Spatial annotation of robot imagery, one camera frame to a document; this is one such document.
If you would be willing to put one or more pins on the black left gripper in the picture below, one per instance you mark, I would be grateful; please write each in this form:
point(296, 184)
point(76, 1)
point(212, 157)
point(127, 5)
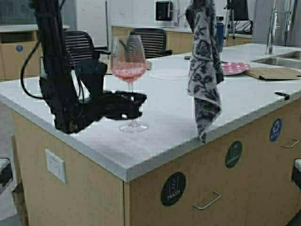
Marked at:
point(92, 74)

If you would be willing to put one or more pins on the wine glass with pink liquid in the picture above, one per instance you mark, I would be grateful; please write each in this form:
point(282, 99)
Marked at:
point(128, 61)

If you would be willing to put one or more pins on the black white patterned cloth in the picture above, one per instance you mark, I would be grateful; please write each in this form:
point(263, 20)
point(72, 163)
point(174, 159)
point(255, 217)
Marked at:
point(205, 71)

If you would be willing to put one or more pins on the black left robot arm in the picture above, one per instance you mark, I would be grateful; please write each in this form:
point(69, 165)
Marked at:
point(73, 114)

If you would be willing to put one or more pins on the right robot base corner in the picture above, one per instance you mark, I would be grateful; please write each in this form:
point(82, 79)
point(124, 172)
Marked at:
point(296, 174)

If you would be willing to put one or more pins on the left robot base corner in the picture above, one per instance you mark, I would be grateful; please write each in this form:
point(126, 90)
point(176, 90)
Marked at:
point(6, 174)

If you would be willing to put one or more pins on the black mesh office chair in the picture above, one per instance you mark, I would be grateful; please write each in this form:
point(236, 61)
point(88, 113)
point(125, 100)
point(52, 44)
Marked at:
point(79, 46)

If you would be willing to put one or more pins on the white round plate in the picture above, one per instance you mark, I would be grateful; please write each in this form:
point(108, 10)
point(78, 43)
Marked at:
point(170, 74)

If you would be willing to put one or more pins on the wooden kitchen island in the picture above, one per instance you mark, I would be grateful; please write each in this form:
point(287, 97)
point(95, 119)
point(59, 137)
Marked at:
point(115, 178)

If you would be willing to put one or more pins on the far wooden counter cabinet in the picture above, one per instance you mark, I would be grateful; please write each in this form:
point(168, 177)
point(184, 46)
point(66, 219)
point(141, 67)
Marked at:
point(179, 39)

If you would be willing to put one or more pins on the white island power outlet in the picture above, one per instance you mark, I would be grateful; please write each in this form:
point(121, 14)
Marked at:
point(55, 165)

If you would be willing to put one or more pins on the black trash sticker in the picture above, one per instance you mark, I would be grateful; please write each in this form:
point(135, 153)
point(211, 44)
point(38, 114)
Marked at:
point(173, 189)

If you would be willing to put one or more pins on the black paper towel dispenser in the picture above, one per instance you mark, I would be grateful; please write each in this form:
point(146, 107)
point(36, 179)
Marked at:
point(164, 10)

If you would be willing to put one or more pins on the pink polka dot plate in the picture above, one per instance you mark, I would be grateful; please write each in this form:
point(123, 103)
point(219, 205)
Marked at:
point(234, 68)

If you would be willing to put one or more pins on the green compost sticker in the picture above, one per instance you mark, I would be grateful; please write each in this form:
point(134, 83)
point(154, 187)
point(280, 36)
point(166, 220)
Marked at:
point(233, 154)

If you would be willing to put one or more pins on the blue water bottle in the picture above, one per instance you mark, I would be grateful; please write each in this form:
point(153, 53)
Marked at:
point(220, 32)

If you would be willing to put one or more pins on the brown cardboard sheet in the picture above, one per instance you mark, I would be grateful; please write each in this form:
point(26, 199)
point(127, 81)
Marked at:
point(273, 73)

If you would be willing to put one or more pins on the blue recycle sticker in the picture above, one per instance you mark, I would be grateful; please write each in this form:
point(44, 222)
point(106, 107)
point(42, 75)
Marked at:
point(275, 130)

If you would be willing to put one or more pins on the small black clip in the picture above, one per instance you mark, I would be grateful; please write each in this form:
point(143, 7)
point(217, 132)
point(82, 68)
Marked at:
point(284, 95)

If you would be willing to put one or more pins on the island steel sink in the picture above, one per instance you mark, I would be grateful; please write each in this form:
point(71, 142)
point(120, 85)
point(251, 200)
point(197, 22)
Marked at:
point(289, 60)

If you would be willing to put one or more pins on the island chrome faucet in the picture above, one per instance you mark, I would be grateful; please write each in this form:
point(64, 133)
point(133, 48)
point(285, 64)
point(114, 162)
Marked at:
point(274, 26)

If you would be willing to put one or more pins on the steel trash drawer handle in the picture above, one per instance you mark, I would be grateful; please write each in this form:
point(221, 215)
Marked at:
point(207, 201)

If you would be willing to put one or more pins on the black camera tripod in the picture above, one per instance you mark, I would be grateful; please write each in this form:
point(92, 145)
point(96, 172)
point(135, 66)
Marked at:
point(237, 18)

